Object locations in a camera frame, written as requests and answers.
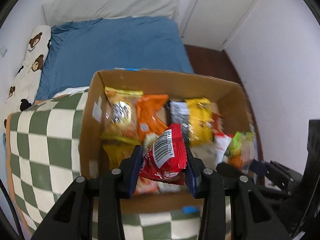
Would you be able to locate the white wall socket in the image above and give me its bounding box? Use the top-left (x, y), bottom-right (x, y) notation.
top-left (0, 45), bottom-right (8, 57)

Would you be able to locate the cardboard box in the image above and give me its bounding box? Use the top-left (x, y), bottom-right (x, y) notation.
top-left (80, 68), bottom-right (257, 214)

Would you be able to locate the white padded headboard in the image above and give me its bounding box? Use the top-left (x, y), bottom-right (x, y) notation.
top-left (43, 0), bottom-right (179, 27)

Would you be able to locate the silver white wafer packet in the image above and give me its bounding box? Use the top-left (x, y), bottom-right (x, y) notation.
top-left (190, 144), bottom-right (217, 170)

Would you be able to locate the white door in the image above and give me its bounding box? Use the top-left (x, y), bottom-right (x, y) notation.
top-left (180, 0), bottom-right (258, 51)

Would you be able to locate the black snack packet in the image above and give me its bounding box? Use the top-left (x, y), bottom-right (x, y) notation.
top-left (169, 100), bottom-right (190, 144)

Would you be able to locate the blue bed sheet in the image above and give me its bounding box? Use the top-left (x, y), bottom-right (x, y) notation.
top-left (35, 16), bottom-right (193, 101)

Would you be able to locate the yellow clear cookie packet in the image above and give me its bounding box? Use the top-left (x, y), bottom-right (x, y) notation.
top-left (101, 87), bottom-right (144, 143)

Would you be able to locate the black cable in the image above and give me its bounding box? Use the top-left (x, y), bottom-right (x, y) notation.
top-left (0, 179), bottom-right (26, 240)

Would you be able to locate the green white snack packet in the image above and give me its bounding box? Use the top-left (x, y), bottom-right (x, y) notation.
top-left (214, 132), bottom-right (255, 171)

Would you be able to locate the panda orange snack bag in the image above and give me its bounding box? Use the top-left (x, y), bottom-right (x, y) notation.
top-left (134, 177), bottom-right (159, 195)

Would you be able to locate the orange snack packet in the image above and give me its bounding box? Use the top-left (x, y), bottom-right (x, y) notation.
top-left (136, 94), bottom-right (169, 141)

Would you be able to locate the red barcode snack packet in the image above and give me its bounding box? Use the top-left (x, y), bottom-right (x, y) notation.
top-left (139, 123), bottom-right (187, 185)

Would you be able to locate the brown red snack packet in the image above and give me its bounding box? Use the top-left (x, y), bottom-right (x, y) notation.
top-left (211, 112), bottom-right (223, 134)

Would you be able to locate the yellow small snack packet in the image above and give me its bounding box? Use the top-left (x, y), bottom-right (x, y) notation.
top-left (102, 140), bottom-right (135, 170)

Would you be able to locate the green white checkered mat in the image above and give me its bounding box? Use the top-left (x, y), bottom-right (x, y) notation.
top-left (6, 90), bottom-right (202, 239)

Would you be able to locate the bear print pillow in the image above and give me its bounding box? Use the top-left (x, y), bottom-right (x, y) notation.
top-left (1, 25), bottom-right (51, 127)

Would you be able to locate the yellow long snack packet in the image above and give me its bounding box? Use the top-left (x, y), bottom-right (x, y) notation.
top-left (185, 98), bottom-right (213, 147)

